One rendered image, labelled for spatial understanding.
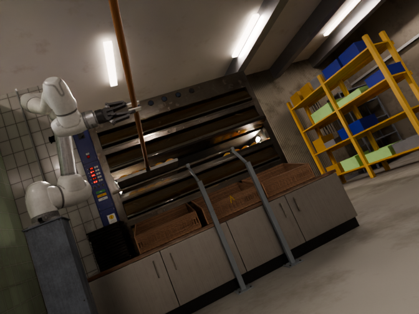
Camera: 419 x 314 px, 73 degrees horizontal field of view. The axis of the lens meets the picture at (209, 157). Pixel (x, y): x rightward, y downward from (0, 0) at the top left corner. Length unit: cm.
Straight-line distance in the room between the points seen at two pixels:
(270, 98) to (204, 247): 599
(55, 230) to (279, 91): 705
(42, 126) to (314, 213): 282
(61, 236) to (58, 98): 84
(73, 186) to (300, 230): 191
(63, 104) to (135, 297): 157
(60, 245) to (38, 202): 30
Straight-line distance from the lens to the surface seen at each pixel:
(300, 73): 883
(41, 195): 202
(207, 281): 249
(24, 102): 205
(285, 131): 768
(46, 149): 328
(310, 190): 282
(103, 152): 313
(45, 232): 195
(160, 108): 327
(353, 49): 629
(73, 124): 154
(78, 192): 209
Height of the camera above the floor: 68
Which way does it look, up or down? 10 degrees up
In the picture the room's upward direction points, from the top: 23 degrees counter-clockwise
